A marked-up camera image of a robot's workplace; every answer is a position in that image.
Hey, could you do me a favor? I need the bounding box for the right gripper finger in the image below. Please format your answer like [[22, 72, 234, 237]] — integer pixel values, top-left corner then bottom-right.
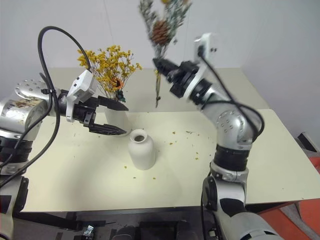
[[152, 57, 180, 72], [155, 64, 176, 79]]

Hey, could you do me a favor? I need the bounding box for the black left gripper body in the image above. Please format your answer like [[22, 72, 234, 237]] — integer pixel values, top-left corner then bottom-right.
[[71, 95, 101, 133]]

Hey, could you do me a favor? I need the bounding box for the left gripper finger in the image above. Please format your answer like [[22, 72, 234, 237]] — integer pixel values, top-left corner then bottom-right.
[[97, 95, 130, 112], [88, 123, 128, 137]]

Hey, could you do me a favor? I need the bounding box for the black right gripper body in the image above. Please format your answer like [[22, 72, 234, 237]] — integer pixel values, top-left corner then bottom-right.
[[166, 60, 200, 99]]

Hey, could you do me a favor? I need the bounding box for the pine cone dried flower bouquet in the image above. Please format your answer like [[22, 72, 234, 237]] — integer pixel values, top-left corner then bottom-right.
[[138, 0, 194, 109]]

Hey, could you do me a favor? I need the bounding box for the yellow dried flower bouquet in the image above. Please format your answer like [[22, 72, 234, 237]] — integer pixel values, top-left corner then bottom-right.
[[76, 44, 144, 104]]

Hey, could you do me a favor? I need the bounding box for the white ceramic vase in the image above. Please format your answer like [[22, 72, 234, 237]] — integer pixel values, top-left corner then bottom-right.
[[104, 98, 131, 137], [127, 128, 157, 171]]

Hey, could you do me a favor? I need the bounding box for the black box with white edge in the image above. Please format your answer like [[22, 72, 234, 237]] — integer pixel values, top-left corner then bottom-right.
[[296, 131, 320, 153]]

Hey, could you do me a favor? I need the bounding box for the orange red seat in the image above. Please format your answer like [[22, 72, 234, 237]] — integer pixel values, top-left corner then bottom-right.
[[256, 149, 320, 240]]

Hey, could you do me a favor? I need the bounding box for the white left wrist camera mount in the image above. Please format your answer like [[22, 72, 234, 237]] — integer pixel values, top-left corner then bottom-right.
[[65, 69, 99, 123]]

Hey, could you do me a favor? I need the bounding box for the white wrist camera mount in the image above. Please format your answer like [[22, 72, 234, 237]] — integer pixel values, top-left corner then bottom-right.
[[184, 32, 219, 98], [65, 69, 99, 123]]

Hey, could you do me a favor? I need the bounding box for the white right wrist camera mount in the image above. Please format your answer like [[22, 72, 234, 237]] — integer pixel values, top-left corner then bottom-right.
[[184, 32, 219, 98]]

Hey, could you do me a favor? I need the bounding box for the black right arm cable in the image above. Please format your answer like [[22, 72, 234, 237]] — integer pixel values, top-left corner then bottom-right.
[[197, 46, 266, 144]]

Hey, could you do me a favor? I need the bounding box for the black frame under table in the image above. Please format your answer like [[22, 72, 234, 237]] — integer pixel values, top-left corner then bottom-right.
[[11, 206, 210, 240]]

